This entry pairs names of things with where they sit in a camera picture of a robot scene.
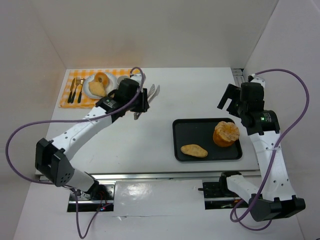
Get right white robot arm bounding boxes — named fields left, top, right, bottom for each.
left=217, top=81, right=306, bottom=222

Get white plate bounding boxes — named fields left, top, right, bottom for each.
left=82, top=72, right=118, bottom=99

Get black tray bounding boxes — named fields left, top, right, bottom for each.
left=172, top=117, right=243, bottom=163

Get ring donut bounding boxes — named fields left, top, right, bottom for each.
left=93, top=72, right=110, bottom=87

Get tall sugared pastry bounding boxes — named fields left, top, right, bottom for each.
left=212, top=121, right=240, bottom=148

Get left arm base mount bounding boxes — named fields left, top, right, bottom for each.
left=67, top=181, right=116, bottom=213

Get metal tongs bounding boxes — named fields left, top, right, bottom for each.
left=133, top=84, right=160, bottom=120

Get oval flat bread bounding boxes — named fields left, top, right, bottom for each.
left=180, top=144, right=208, bottom=158

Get black handled knife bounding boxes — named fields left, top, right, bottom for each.
left=67, top=78, right=76, bottom=103

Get aluminium corner rail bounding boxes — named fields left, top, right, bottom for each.
left=231, top=68, right=247, bottom=87

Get purple mug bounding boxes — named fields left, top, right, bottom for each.
left=116, top=75, right=130, bottom=86

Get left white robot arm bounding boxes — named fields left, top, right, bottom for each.
left=35, top=78, right=150, bottom=199

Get black handled fork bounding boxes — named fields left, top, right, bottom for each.
left=69, top=77, right=81, bottom=103

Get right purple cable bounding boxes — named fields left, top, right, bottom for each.
left=229, top=68, right=311, bottom=231

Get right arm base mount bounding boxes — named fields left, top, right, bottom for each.
left=198, top=171, right=241, bottom=210

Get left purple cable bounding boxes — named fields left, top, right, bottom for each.
left=5, top=66, right=147, bottom=239

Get triangular bread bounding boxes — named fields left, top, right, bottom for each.
left=88, top=81, right=106, bottom=97

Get black handled spoon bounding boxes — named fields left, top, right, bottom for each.
left=77, top=78, right=86, bottom=104

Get aluminium front rail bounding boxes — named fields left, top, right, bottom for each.
left=37, top=170, right=261, bottom=183

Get purple cable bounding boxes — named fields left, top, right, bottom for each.
left=5, top=66, right=147, bottom=239
left=229, top=68, right=311, bottom=231

